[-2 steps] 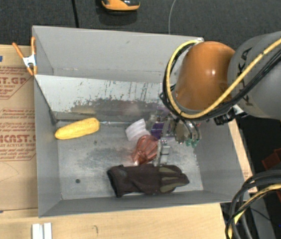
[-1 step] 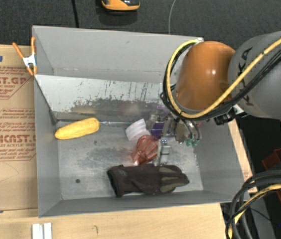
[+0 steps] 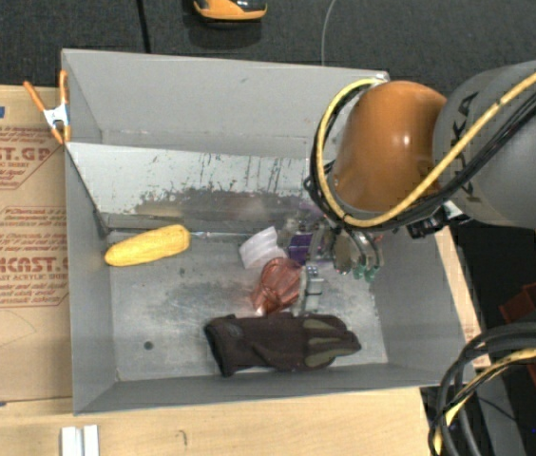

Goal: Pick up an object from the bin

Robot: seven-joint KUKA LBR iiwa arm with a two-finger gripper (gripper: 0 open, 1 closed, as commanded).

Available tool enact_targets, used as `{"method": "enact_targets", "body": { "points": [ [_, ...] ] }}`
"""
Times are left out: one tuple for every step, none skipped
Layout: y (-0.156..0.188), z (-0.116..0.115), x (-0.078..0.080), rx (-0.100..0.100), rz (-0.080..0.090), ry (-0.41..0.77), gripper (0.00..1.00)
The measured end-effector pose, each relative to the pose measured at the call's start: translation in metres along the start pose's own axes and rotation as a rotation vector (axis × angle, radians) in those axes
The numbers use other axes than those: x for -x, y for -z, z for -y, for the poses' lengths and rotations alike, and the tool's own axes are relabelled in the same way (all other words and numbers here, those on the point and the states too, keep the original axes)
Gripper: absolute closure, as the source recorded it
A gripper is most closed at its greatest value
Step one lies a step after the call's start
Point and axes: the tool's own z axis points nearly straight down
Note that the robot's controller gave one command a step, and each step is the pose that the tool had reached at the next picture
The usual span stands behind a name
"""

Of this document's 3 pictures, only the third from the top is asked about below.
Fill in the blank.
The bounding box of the yellow corn cob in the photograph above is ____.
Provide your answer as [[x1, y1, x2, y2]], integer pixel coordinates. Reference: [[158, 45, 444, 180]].
[[104, 223, 192, 268]]

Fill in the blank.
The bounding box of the grey metal bin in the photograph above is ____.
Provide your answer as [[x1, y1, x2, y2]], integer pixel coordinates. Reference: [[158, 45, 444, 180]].
[[60, 48, 477, 416]]

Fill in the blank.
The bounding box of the white translucent plastic piece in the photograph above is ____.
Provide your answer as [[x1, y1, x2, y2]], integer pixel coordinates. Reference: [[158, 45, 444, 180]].
[[238, 225, 281, 270]]

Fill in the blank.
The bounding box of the purple small block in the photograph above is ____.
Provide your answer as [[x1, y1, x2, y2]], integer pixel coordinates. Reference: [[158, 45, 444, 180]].
[[288, 233, 315, 264]]

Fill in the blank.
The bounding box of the dark brown glove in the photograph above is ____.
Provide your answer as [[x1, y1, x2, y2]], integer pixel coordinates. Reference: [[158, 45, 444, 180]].
[[203, 313, 363, 378]]

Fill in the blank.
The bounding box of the brown cardboard board, red print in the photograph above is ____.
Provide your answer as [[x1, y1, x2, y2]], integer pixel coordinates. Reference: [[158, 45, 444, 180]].
[[0, 82, 75, 410]]

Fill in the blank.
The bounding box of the clear pink plastic cup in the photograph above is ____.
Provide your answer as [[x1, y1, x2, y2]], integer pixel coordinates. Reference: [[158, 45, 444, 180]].
[[250, 256, 305, 316]]

